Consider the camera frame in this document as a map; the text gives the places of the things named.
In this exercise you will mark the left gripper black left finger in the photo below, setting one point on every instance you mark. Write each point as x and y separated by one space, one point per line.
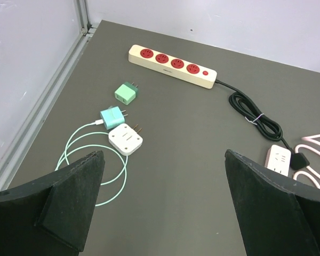
51 215

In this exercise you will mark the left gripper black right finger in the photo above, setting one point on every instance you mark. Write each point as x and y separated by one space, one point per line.
276 214

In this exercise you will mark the pink power strip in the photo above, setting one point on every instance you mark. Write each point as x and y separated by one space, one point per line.
278 160

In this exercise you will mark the white square charger plug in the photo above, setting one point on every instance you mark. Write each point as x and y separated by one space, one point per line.
125 139

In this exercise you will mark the teal charger plug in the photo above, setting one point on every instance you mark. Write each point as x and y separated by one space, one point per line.
113 117

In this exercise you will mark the green charger plug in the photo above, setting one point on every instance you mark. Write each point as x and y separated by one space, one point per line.
126 93

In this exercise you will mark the beige power strip red sockets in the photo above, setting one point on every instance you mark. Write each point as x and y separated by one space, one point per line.
172 66

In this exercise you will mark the aluminium frame post left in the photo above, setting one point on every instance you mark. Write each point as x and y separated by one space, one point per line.
40 44

